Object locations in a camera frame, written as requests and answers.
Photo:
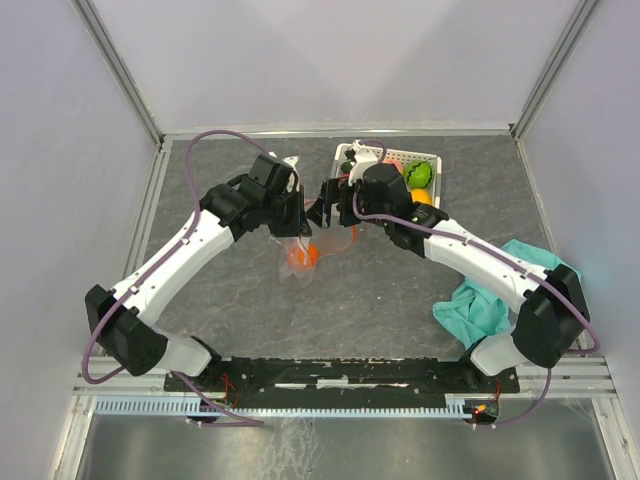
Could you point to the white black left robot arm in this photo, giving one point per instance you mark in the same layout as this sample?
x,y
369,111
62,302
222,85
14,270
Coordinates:
x,y
123,318

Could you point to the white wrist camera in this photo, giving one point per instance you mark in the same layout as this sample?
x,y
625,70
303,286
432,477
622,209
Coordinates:
x,y
294,177
361,157

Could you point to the white perforated plastic basket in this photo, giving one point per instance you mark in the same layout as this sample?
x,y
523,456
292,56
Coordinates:
x,y
403,159

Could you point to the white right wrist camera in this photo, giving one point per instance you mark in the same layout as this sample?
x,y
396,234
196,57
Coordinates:
x,y
361,157

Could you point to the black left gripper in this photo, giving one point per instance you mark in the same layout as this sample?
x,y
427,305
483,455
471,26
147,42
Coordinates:
x,y
300,225

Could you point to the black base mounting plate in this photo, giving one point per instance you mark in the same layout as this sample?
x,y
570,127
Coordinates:
x,y
332,384

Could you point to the toy orange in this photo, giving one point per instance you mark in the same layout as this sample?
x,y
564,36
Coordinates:
x,y
302,258

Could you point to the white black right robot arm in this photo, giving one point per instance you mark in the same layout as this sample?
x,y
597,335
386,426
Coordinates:
x,y
549,303

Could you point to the teal cloth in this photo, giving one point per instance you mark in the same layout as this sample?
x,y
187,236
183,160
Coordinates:
x,y
474,312

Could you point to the yellow toy lemon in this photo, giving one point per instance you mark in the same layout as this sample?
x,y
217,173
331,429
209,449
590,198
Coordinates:
x,y
421,196

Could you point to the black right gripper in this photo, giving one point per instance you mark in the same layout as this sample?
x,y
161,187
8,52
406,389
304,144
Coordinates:
x,y
329,194

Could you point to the green toy watermelon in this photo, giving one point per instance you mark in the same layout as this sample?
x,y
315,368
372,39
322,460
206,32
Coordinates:
x,y
418,174

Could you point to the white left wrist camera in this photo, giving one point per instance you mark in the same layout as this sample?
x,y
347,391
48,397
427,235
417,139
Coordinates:
x,y
294,177

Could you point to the toy peach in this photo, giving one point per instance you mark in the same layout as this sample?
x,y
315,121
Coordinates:
x,y
398,166

